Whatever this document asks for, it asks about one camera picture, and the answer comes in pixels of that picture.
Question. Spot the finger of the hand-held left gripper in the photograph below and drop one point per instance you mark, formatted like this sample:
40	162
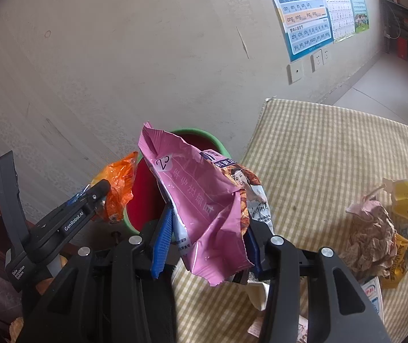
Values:
95	194

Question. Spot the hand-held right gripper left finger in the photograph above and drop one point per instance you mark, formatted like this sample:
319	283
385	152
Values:
162	244

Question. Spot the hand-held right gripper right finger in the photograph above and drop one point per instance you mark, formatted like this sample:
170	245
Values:
261	248

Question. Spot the orange plastic wrapper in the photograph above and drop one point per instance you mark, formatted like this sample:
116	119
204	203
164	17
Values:
118	182

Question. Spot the red bin with green rim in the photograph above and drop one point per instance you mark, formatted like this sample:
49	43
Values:
146	193

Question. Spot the pink snack bag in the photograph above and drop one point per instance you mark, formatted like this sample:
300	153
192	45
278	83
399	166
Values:
196	200

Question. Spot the red white paper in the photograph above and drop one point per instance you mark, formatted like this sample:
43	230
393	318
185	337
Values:
368	237

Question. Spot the white paper scrap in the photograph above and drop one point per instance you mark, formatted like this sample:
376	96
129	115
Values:
257	293

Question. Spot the yellow checked mat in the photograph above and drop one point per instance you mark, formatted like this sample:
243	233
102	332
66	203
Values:
314	157

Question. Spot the white printed carton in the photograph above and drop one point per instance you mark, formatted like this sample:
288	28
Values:
373	293

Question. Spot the yellow brown snack wrapper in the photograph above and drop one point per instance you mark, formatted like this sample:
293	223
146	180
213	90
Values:
397	268

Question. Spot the yellow white snack wrapper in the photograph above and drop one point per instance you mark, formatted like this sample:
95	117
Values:
407	200

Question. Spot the red box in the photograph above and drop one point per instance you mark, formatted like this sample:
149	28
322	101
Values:
402	48

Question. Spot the white blank wall plate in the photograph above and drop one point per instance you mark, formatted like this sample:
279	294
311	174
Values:
295	72

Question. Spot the white wall socket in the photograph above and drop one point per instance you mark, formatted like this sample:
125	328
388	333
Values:
327	55
317	62

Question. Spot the blue bordered wall poster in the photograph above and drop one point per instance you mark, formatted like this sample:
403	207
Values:
300	14

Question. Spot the white chart wall poster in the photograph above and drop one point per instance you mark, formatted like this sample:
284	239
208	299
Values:
336	7

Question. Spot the green blue wall poster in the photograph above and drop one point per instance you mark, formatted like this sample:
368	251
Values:
357	3

